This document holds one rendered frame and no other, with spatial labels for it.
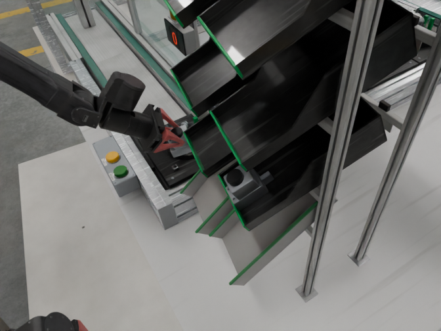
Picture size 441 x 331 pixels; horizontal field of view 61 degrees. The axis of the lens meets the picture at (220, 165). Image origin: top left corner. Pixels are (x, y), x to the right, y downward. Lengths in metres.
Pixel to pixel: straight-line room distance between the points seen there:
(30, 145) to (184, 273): 2.14
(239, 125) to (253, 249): 0.33
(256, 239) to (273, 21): 0.49
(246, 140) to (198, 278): 0.52
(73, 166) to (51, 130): 1.67
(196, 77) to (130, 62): 0.99
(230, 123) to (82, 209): 0.72
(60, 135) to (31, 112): 0.43
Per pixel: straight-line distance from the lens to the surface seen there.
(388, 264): 1.06
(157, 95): 1.45
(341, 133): 0.54
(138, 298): 1.02
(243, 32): 0.49
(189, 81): 0.71
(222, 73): 0.68
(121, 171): 1.12
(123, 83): 0.80
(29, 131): 3.10
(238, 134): 0.59
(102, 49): 1.82
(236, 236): 0.87
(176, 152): 0.95
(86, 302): 1.06
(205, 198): 0.94
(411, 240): 1.12
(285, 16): 0.48
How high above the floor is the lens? 1.76
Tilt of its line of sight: 48 degrees down
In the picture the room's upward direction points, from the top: 7 degrees counter-clockwise
